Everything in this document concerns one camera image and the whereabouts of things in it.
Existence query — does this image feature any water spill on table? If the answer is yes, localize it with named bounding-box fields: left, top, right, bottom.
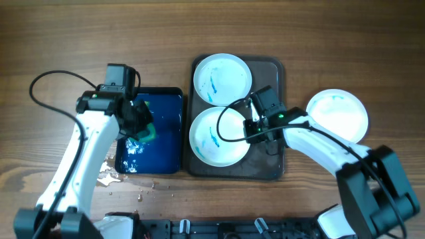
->
left=96, top=159, right=173, bottom=202

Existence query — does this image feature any small white plate far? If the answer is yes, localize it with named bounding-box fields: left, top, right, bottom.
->
left=193, top=53, right=252, bottom=106

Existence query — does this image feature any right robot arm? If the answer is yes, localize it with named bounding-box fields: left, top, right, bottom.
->
left=244, top=112, right=420, bottom=238

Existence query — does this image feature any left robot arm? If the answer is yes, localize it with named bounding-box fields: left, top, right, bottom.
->
left=14, top=99, right=154, bottom=238

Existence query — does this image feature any green sponge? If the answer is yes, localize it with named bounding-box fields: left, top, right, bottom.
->
left=128, top=123, right=156, bottom=143

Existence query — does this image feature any black tray with blue liquid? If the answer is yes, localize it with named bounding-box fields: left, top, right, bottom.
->
left=115, top=87, right=183, bottom=174

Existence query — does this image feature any dark brown serving tray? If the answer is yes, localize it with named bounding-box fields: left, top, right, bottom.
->
left=182, top=54, right=286, bottom=181

